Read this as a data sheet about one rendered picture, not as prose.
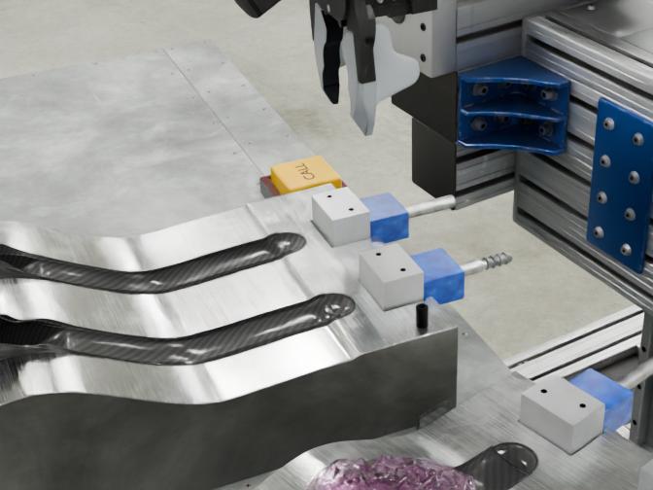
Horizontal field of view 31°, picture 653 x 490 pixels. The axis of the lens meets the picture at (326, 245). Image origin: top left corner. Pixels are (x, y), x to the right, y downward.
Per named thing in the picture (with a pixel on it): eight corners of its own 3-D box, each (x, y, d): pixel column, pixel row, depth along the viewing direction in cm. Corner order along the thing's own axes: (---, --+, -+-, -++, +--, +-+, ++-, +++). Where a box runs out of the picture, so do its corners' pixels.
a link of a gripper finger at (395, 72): (433, 128, 98) (420, 16, 95) (367, 143, 96) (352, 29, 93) (417, 123, 101) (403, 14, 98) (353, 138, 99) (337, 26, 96)
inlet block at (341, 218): (439, 213, 114) (440, 163, 111) (464, 238, 110) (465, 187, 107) (313, 245, 110) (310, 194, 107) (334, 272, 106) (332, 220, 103)
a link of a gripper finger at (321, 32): (383, 93, 106) (395, 7, 99) (322, 107, 104) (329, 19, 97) (369, 73, 108) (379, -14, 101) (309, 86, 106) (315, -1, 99)
